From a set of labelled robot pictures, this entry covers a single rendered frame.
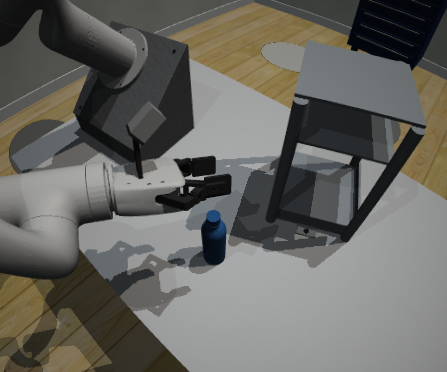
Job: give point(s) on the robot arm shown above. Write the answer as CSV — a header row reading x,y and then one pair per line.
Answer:
x,y
52,204

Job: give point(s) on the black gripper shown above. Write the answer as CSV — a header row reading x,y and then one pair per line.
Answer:
x,y
161,185

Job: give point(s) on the dark blue bottle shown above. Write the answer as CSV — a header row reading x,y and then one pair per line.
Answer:
x,y
214,238

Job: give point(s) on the grey open shelving unit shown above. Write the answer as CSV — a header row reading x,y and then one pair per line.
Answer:
x,y
318,193

